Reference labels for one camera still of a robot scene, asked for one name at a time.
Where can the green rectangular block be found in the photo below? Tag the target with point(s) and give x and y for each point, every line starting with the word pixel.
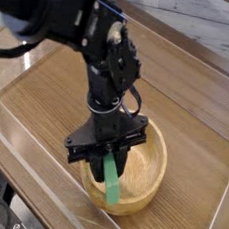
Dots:
pixel 111 179

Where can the brown wooden bowl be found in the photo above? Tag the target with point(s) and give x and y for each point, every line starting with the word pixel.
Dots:
pixel 144 172

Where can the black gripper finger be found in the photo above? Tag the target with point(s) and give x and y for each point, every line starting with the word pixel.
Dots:
pixel 96 166
pixel 121 155

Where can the black table leg bracket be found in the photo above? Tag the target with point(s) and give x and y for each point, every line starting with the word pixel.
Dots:
pixel 8 218

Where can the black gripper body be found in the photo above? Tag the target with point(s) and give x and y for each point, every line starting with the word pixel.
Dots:
pixel 105 132

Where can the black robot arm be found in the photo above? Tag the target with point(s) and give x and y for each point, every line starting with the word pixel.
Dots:
pixel 98 30

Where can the clear acrylic front wall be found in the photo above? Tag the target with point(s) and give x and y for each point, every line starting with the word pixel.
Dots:
pixel 52 194

